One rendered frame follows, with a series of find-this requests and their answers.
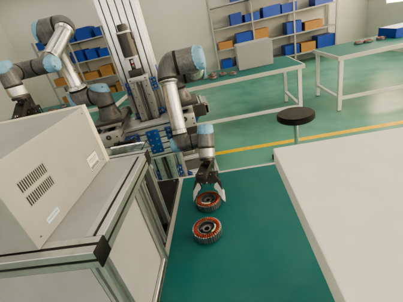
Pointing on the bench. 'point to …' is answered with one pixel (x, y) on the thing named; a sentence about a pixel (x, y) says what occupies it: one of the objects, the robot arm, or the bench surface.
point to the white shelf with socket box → (351, 210)
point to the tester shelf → (86, 222)
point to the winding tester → (44, 173)
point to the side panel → (135, 258)
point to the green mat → (243, 246)
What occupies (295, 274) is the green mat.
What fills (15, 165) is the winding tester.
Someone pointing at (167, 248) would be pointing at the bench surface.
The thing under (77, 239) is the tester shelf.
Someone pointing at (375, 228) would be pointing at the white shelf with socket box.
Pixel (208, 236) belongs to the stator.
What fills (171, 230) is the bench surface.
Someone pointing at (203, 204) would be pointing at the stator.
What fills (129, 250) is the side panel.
